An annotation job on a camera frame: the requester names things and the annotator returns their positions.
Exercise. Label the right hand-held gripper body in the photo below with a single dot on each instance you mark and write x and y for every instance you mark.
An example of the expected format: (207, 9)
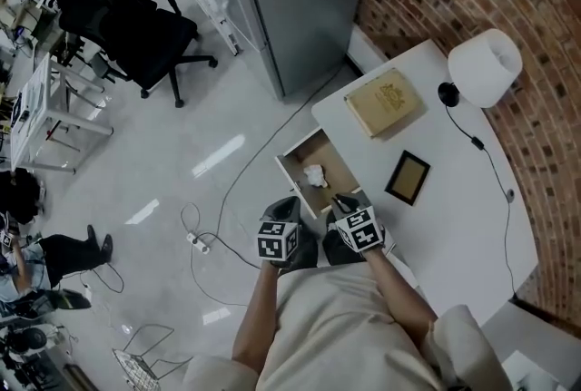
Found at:
(358, 232)

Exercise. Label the black picture frame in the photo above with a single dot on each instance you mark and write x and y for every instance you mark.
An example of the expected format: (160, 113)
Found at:
(407, 177)

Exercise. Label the tan hardcover book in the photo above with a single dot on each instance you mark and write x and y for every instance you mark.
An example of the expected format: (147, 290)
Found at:
(385, 101)

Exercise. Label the person's cream clothing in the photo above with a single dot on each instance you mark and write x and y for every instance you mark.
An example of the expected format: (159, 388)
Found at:
(336, 335)

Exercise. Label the white shade table lamp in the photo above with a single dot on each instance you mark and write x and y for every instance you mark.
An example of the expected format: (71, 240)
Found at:
(481, 67)

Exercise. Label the person's right forearm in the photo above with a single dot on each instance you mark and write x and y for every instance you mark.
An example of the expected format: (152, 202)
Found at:
(399, 294)

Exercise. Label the black office chair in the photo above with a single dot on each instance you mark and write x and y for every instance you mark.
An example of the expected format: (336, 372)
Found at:
(131, 26)

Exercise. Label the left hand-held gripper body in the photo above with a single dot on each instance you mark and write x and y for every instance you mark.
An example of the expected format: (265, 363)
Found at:
(274, 241)

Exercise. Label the white frame table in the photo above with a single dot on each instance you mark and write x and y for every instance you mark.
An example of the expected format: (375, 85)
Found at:
(41, 108)

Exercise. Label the white power strip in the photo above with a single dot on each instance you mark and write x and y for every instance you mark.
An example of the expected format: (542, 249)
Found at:
(199, 242)

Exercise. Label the white paper item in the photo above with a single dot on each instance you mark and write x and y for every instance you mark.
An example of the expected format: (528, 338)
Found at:
(315, 176)

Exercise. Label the person's left forearm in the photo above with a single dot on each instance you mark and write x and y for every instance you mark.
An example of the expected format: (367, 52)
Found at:
(256, 316)

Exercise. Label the wooden desk drawer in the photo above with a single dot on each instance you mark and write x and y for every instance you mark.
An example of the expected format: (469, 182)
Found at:
(318, 153)

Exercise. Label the white desk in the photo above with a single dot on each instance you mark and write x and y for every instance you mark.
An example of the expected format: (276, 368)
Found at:
(454, 217)

